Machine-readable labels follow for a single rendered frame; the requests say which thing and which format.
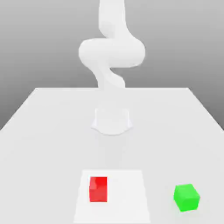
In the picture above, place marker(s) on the small green cube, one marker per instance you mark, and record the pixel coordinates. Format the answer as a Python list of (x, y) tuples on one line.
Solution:
[(186, 197)]

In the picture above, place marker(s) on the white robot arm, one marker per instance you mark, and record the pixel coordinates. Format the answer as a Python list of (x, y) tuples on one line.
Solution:
[(112, 52)]

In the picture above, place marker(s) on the small red cube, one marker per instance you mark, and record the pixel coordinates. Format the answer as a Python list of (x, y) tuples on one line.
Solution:
[(98, 189)]

